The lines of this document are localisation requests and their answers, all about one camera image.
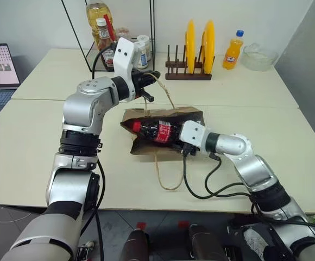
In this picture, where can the brown paper bag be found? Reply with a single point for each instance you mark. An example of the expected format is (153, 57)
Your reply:
(146, 152)

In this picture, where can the large cooking oil bottle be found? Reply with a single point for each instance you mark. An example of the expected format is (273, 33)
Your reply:
(97, 16)

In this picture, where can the red-label glass jar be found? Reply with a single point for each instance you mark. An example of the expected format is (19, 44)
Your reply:
(123, 34)

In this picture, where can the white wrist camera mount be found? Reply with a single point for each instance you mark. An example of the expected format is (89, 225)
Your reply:
(192, 134)
(123, 58)

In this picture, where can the clear glass bowl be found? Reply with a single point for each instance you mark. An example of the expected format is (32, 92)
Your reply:
(259, 58)

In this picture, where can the dark rounded shape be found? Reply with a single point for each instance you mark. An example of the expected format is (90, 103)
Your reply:
(134, 246)
(203, 244)

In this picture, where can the orange soda bottle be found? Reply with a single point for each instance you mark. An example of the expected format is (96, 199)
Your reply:
(232, 55)

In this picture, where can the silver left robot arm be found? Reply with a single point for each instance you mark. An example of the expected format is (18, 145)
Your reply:
(78, 114)

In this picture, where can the cola bottle with red label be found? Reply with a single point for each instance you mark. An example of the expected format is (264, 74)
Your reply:
(157, 131)

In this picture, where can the dark wooden plate rack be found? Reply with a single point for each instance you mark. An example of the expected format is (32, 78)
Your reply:
(187, 76)

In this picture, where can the glass Heinz ketchup bottle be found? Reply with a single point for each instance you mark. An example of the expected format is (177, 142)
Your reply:
(106, 49)

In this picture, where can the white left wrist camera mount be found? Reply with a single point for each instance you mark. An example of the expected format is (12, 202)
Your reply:
(123, 58)

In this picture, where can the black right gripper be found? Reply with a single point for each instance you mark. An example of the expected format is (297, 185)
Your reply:
(187, 149)

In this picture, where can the white sneaker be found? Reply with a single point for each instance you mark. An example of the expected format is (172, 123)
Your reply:
(255, 242)

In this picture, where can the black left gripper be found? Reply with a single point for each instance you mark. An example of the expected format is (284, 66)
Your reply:
(141, 81)

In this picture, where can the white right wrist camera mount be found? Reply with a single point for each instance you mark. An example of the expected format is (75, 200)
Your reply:
(192, 134)

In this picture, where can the white spice jar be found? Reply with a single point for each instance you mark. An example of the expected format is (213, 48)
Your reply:
(145, 39)
(142, 58)

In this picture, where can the yellow plate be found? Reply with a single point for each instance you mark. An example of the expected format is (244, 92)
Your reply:
(190, 46)
(209, 46)

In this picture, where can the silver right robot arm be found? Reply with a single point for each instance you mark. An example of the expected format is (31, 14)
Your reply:
(258, 168)

